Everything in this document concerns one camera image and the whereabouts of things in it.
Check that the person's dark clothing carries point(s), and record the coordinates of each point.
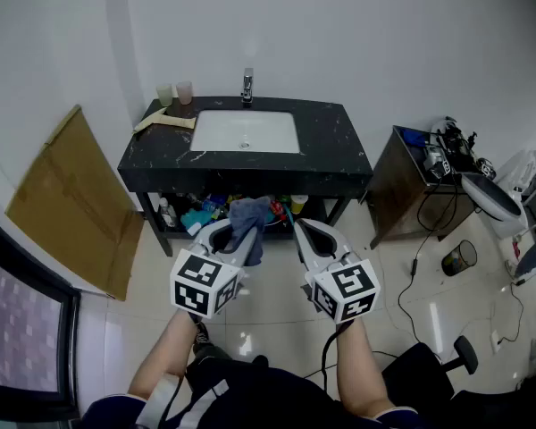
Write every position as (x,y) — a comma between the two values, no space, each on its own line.
(259,396)

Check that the dark blue cloth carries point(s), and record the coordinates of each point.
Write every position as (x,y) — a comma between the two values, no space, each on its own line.
(245,212)

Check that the brown cardboard sheet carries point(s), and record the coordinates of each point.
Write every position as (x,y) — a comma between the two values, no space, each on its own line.
(71,195)

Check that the pink plastic cup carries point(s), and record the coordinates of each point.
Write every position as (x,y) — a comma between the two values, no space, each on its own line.
(184,93)

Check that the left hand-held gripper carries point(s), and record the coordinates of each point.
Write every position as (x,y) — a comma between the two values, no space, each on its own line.
(196,280)

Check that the pile of electronic gear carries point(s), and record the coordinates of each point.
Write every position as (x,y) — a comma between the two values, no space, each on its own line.
(455,145)

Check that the white sink basin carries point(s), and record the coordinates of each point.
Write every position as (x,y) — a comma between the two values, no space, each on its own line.
(232,128)

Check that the beige T-shaped scraper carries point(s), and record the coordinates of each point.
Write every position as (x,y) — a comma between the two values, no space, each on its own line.
(170,121)

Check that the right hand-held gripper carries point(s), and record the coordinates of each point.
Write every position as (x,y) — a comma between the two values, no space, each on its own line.
(346,288)

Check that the black mesh wastebasket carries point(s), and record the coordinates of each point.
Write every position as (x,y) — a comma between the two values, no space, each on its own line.
(459,259)

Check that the yellow lidded cup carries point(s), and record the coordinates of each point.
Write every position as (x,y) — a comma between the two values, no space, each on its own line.
(299,204)

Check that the person's left forearm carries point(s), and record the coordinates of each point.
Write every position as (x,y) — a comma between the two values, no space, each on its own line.
(161,355)

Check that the clear plastic bottle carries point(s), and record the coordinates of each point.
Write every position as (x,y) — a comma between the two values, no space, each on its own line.
(167,212)

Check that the person's dark shoe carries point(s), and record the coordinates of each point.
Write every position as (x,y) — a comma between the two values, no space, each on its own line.
(202,335)

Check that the green plastic cup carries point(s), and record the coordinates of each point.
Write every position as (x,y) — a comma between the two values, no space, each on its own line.
(164,95)

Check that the person's right forearm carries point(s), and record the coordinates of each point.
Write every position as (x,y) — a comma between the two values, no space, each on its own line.
(362,373)

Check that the brown wooden cabinet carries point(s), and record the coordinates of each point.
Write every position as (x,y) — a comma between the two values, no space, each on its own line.
(397,186)

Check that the chrome faucet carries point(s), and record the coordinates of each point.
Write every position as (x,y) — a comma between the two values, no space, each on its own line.
(248,83)

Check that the bright blue bag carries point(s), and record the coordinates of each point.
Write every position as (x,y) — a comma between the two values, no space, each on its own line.
(414,137)

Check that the black marble vanity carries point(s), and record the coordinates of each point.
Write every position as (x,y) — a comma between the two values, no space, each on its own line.
(330,141)

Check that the black office chair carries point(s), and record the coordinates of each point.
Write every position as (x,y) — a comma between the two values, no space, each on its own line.
(420,369)

